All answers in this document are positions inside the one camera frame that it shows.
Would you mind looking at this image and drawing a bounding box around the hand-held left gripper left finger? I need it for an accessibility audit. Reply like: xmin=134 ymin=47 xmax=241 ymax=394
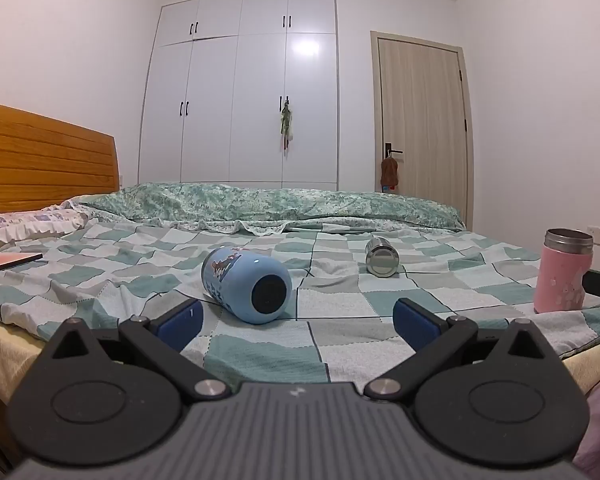
xmin=40 ymin=297 xmax=232 ymax=403

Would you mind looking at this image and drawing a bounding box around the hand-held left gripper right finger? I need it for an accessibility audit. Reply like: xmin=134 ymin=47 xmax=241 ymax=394
xmin=363 ymin=297 xmax=561 ymax=403

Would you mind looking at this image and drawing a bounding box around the blue cartoon print cup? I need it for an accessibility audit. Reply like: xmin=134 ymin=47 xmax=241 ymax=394
xmin=201 ymin=246 xmax=294 ymax=325

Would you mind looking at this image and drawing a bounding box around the pink cup with steel rim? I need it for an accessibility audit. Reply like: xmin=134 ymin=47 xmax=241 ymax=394
xmin=533 ymin=228 xmax=595 ymax=315

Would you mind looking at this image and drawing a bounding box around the small stainless steel cup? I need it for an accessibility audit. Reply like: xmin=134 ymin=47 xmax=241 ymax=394
xmin=364 ymin=236 xmax=399 ymax=278

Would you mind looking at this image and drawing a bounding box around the green checkered blanket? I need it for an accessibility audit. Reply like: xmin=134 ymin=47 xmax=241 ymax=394
xmin=0 ymin=219 xmax=600 ymax=382

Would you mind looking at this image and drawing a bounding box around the green floral quilt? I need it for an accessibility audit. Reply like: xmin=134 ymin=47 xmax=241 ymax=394
xmin=61 ymin=181 xmax=466 ymax=237

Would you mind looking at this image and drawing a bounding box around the brown hanging pouch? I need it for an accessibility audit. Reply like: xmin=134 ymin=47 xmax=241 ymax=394
xmin=379 ymin=156 xmax=400 ymax=193

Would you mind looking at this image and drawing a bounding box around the beige mattress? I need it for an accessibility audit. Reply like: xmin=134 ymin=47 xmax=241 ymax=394
xmin=0 ymin=310 xmax=600 ymax=413

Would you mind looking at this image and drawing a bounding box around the red flat book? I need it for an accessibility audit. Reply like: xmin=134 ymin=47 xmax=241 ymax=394
xmin=0 ymin=252 xmax=45 ymax=278

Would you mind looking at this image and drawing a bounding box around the purple floral pillow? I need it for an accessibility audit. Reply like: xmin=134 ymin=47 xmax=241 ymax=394
xmin=0 ymin=207 xmax=99 ymax=252

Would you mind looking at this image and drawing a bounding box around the light wooden door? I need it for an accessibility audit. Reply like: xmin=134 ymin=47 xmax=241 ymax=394
xmin=370 ymin=30 xmax=474 ymax=232

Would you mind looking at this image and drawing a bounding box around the wooden headboard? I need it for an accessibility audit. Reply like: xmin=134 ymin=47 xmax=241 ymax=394
xmin=0 ymin=99 xmax=120 ymax=214

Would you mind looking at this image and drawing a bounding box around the green hanging ornament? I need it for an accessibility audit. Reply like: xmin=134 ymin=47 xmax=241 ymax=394
xmin=278 ymin=102 xmax=296 ymax=151

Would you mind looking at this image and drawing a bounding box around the white wardrobe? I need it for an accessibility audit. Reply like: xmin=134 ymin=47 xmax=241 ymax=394
xmin=138 ymin=0 xmax=340 ymax=186

